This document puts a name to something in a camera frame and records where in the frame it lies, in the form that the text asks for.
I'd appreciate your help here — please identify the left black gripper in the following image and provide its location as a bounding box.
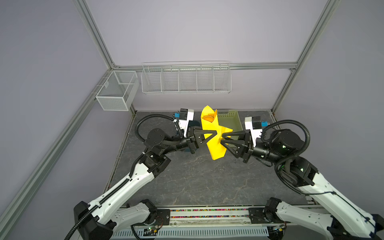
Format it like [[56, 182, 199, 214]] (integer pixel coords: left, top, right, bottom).
[[161, 126, 216, 155]]

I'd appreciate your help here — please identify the yellow paper napkin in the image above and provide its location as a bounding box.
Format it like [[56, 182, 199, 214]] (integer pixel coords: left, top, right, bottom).
[[200, 105, 234, 161]]

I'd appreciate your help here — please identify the orange plastic spoon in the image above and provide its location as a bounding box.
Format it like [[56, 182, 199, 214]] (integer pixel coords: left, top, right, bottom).
[[201, 109, 217, 123]]

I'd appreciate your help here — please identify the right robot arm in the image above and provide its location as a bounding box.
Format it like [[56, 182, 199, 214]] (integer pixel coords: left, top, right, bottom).
[[221, 120, 384, 240]]

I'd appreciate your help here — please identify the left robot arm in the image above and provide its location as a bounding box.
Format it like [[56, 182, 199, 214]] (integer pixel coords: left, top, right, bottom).
[[65, 112, 219, 240]]

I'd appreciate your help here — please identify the light green plastic basket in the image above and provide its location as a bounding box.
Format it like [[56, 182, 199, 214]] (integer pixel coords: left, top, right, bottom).
[[218, 110, 243, 132]]

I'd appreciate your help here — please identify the small white mesh basket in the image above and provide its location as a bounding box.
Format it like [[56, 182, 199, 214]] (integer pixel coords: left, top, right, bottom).
[[96, 71, 140, 112]]

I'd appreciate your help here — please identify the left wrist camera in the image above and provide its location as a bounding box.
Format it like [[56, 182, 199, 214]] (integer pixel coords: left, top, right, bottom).
[[174, 108, 195, 138]]

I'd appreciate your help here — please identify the long white wire rack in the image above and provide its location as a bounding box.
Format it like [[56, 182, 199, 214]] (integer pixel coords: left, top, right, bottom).
[[141, 61, 232, 94]]

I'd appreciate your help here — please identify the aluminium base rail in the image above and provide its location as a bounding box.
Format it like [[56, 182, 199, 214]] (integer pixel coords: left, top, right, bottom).
[[77, 204, 331, 240]]

